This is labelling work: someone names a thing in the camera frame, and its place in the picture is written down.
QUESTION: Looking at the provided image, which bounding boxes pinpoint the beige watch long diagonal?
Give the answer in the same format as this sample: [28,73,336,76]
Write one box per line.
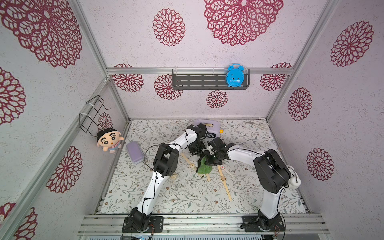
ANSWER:
[181,153,196,169]

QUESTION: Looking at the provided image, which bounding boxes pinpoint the green cleaning cloth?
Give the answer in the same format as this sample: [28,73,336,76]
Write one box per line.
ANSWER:
[197,156,212,175]

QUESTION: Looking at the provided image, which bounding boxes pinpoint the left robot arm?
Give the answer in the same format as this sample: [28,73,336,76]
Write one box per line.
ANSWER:
[129,123,207,229]

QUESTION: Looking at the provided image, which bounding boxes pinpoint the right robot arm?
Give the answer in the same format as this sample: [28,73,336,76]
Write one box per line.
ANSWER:
[197,137,293,223]

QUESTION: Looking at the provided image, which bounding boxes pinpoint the purple tissue box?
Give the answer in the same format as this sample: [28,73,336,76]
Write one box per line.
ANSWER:
[193,120,224,139]

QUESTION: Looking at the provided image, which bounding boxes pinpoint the purple pad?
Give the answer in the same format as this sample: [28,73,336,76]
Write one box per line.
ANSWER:
[126,142,145,164]

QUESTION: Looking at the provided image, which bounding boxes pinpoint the blue alarm clock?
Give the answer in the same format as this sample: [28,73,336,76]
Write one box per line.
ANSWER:
[226,64,245,87]

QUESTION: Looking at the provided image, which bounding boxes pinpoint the cartoon boy plush doll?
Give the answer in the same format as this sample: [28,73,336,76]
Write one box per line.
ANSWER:
[96,128,125,154]

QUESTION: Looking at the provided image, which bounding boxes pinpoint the grey wall shelf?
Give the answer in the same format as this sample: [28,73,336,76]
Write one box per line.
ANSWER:
[172,69,250,90]

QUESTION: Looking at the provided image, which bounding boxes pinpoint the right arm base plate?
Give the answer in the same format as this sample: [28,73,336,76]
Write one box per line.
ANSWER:
[241,214,286,232]

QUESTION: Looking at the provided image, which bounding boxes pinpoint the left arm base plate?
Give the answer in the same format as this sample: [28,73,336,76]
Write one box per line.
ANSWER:
[122,216,164,234]

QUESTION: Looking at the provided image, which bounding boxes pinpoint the black wire rack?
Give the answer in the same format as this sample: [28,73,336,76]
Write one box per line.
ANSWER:
[78,95,112,137]

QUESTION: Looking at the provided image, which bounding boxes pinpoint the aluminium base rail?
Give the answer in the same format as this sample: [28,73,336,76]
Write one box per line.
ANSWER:
[77,214,330,236]

